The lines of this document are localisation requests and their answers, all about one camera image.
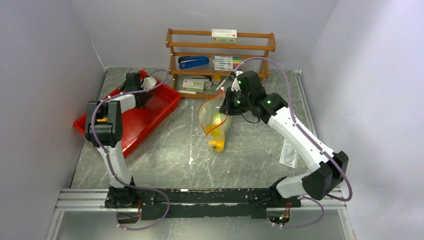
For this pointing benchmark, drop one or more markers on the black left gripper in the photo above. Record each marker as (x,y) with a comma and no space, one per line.
(146,96)

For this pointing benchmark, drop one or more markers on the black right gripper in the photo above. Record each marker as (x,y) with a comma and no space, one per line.
(228,109)

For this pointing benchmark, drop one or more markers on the clear zip top bag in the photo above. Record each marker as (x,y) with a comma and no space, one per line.
(206,112)

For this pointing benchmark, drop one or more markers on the yellow green mango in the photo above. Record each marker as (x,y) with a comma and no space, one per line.
(213,131)

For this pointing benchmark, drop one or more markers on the yellow bell pepper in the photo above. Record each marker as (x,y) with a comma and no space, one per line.
(216,145)

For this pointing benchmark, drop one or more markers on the green round cabbage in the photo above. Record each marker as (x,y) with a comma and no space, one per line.
(221,119)

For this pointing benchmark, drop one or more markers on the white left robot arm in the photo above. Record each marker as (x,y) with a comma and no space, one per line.
(104,128)

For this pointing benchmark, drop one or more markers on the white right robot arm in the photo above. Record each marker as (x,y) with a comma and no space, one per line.
(327,168)

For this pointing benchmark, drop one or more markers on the green white marker pen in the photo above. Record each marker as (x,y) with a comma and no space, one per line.
(222,83)

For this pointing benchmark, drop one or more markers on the red plastic tray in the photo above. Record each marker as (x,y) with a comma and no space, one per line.
(139,123)

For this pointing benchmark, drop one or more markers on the yellow pear squash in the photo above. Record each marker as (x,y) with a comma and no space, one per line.
(102,120)

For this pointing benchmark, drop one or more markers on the pack of coloured markers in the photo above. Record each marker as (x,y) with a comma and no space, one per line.
(225,63)

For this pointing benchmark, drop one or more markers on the white staples box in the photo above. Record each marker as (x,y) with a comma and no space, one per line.
(193,85)

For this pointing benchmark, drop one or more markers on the blue stapler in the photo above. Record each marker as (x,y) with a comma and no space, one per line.
(187,62)

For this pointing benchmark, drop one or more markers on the wooden three-tier shelf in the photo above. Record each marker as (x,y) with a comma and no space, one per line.
(253,48)

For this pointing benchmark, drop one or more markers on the white box on top shelf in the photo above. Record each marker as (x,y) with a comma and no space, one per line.
(224,35)

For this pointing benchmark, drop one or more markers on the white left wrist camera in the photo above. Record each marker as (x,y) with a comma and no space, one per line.
(148,83)

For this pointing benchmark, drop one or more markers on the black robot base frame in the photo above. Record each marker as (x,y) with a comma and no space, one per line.
(207,202)

